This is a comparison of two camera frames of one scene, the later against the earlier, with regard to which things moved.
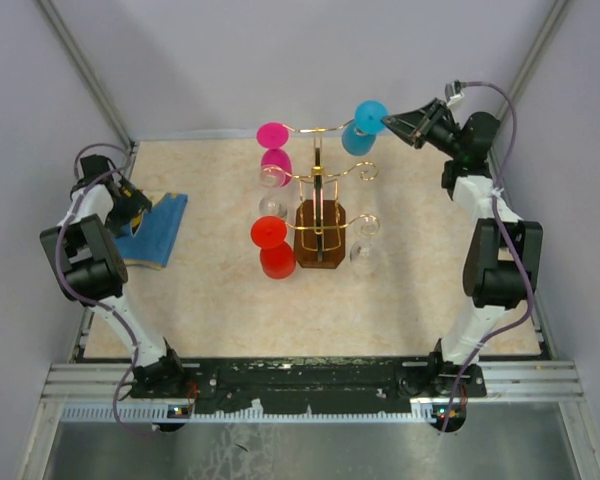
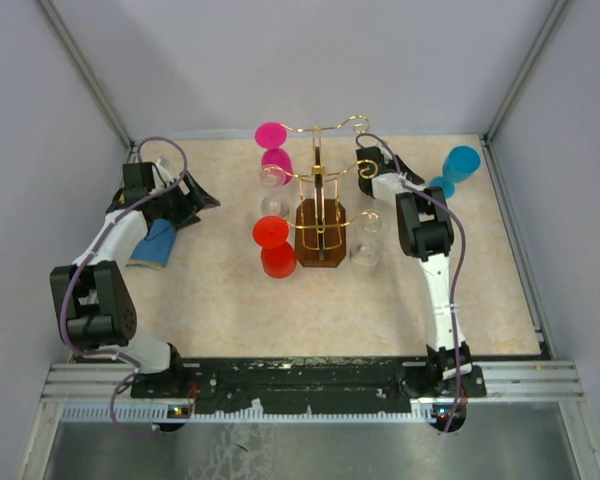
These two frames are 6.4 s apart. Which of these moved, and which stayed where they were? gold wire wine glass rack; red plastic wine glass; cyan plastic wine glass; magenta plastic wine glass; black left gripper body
Moved: cyan plastic wine glass; black left gripper body
Stayed: gold wire wine glass rack; magenta plastic wine glass; red plastic wine glass
